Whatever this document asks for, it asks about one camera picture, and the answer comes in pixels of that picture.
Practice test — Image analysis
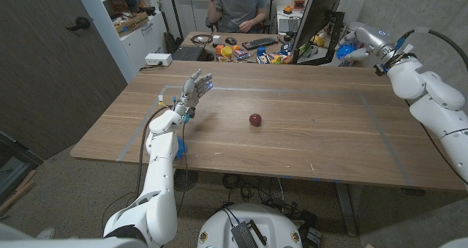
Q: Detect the coiled brown cable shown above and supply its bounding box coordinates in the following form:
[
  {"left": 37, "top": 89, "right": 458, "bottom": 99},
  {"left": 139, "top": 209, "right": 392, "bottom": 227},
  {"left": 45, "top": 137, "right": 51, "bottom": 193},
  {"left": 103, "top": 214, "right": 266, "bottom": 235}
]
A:
[{"left": 189, "top": 33, "right": 215, "bottom": 46}]

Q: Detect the white power strip box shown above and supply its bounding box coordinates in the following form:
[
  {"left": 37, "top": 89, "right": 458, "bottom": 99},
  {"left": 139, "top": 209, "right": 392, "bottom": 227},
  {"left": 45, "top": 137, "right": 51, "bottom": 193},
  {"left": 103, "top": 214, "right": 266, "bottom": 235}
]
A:
[{"left": 144, "top": 53, "right": 173, "bottom": 67}]

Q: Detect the white shoe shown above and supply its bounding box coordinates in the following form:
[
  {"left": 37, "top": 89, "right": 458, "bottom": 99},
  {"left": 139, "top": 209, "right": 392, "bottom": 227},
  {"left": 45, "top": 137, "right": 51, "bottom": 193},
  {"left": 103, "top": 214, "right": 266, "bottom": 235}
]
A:
[{"left": 35, "top": 226, "right": 56, "bottom": 240}]

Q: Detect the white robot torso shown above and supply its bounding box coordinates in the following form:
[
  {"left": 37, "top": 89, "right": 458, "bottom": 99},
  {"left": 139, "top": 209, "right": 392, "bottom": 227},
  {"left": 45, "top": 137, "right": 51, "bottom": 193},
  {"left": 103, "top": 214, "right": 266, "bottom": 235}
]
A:
[{"left": 0, "top": 222, "right": 149, "bottom": 248}]

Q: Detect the white shelf cabinet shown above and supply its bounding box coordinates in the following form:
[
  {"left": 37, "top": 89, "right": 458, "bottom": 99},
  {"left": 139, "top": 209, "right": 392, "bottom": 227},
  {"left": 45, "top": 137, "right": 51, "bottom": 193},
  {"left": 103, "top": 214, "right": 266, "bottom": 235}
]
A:
[{"left": 72, "top": 0, "right": 169, "bottom": 84}]

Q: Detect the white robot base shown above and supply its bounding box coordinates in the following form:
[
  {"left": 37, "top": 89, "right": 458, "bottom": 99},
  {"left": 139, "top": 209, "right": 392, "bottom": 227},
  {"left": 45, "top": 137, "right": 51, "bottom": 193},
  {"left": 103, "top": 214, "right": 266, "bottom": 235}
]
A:
[{"left": 197, "top": 203, "right": 303, "bottom": 248}]

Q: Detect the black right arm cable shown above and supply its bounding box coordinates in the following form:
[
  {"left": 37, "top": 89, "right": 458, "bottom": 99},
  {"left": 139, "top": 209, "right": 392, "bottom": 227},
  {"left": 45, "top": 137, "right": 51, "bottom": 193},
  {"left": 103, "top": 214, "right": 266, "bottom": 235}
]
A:
[{"left": 396, "top": 28, "right": 468, "bottom": 72}]

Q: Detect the person in grey t-shirt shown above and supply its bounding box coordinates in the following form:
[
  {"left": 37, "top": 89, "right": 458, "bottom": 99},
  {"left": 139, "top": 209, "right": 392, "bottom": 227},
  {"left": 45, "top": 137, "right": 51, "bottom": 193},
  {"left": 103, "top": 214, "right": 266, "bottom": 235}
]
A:
[{"left": 205, "top": 0, "right": 269, "bottom": 34}]

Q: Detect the black electronics box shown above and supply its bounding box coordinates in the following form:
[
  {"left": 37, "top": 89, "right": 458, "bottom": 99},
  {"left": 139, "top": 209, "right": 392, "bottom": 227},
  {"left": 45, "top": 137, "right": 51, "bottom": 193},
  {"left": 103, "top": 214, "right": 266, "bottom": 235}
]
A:
[{"left": 230, "top": 219, "right": 268, "bottom": 248}]

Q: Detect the black computer monitor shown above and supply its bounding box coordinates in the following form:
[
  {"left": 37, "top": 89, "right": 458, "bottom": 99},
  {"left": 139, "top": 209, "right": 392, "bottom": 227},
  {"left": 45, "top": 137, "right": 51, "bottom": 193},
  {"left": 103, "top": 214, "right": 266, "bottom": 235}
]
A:
[{"left": 291, "top": 0, "right": 347, "bottom": 66}]

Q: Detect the black backpack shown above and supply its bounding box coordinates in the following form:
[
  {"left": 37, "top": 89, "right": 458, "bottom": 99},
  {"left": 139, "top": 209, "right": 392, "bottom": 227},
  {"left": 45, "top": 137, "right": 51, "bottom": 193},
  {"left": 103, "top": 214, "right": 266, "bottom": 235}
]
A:
[{"left": 162, "top": 31, "right": 180, "bottom": 55}]

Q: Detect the coiled black floor cable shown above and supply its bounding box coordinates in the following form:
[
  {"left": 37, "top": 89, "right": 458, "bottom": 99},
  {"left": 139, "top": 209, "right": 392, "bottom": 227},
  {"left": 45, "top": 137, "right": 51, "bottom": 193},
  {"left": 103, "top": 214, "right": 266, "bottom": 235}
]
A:
[{"left": 222, "top": 173, "right": 243, "bottom": 190}]

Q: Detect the black round fan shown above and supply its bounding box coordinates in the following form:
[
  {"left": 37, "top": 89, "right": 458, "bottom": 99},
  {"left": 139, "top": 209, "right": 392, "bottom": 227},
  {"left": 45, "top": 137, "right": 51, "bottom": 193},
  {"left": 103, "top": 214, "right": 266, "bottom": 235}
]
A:
[{"left": 173, "top": 169, "right": 200, "bottom": 192}]

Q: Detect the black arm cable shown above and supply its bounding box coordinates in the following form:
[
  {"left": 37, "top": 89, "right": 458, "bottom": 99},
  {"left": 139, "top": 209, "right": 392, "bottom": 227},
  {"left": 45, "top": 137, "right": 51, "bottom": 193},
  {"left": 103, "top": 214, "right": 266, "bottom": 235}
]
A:
[
  {"left": 134, "top": 106, "right": 169, "bottom": 200},
  {"left": 396, "top": 28, "right": 468, "bottom": 72}
]

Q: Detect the black low cabinet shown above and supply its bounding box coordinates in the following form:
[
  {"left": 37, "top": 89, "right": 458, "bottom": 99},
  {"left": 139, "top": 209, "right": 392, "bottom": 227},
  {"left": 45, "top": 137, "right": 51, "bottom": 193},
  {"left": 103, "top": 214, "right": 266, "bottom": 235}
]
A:
[{"left": 0, "top": 130, "right": 44, "bottom": 205}]

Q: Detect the grey table leg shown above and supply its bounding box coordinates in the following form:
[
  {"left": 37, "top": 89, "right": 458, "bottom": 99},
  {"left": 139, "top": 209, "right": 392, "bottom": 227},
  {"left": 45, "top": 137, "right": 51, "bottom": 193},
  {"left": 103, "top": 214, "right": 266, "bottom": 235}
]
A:
[{"left": 334, "top": 181, "right": 361, "bottom": 238}]

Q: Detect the black laptop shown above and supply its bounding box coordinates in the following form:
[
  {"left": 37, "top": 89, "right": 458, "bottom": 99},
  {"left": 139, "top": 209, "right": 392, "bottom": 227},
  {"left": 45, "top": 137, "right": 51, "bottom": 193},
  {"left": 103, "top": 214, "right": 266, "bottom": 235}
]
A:
[{"left": 170, "top": 45, "right": 206, "bottom": 62}]

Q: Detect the cardboard box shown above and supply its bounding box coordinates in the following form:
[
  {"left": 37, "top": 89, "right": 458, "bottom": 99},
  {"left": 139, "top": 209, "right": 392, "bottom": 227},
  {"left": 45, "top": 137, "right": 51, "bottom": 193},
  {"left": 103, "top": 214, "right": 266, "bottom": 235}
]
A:
[{"left": 113, "top": 12, "right": 150, "bottom": 38}]

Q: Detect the black door handle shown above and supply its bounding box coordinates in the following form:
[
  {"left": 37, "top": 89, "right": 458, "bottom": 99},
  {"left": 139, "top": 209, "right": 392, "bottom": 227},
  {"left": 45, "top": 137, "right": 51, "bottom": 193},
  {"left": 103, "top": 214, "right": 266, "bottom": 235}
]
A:
[{"left": 65, "top": 16, "right": 91, "bottom": 32}]

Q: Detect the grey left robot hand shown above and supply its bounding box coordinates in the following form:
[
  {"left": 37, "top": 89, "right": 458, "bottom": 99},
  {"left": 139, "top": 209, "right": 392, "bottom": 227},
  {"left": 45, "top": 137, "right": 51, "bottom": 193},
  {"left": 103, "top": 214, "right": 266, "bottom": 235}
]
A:
[{"left": 174, "top": 68, "right": 214, "bottom": 119}]

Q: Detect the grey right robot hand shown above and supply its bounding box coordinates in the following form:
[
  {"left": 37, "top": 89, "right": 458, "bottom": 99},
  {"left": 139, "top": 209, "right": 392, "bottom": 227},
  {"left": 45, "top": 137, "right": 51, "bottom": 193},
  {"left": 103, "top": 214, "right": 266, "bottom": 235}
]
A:
[{"left": 335, "top": 25, "right": 400, "bottom": 62}]

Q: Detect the black keyboard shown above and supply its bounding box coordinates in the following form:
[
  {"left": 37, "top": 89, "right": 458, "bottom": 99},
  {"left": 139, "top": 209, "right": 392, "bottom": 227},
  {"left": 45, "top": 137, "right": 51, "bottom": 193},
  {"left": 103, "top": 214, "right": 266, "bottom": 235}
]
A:
[{"left": 241, "top": 37, "right": 279, "bottom": 51}]

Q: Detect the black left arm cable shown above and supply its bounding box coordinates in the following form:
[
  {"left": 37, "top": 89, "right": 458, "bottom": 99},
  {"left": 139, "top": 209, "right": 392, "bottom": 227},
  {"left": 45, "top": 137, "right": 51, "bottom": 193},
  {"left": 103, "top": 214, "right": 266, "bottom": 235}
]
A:
[{"left": 134, "top": 106, "right": 169, "bottom": 200}]

